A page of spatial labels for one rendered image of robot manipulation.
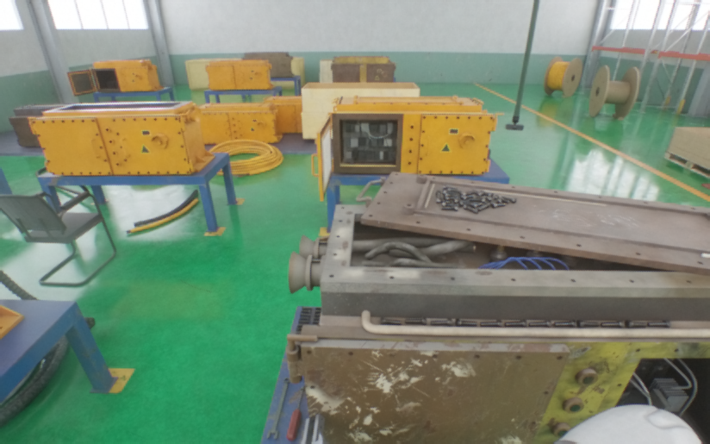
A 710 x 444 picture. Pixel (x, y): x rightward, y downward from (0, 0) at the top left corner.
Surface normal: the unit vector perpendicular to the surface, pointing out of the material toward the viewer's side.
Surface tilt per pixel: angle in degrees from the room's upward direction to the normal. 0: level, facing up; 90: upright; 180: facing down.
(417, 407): 90
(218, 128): 90
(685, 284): 0
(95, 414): 0
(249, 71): 90
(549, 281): 0
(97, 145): 90
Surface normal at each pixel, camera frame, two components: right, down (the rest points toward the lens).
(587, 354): -0.04, 0.47
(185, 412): 0.00, -0.88
